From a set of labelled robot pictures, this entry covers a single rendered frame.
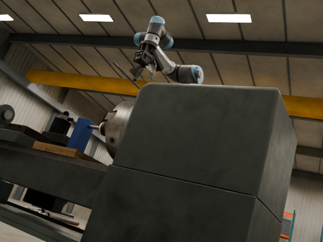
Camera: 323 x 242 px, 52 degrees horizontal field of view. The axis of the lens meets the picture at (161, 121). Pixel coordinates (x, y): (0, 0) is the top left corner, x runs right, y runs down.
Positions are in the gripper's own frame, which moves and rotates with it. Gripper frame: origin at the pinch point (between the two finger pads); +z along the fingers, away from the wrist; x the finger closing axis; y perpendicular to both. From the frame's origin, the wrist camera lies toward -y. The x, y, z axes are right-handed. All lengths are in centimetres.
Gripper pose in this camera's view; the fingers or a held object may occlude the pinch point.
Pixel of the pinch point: (142, 82)
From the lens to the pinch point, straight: 168.0
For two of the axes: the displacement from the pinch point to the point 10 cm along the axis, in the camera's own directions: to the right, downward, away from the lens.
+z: -2.6, 9.4, -2.4
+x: 6.9, 0.1, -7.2
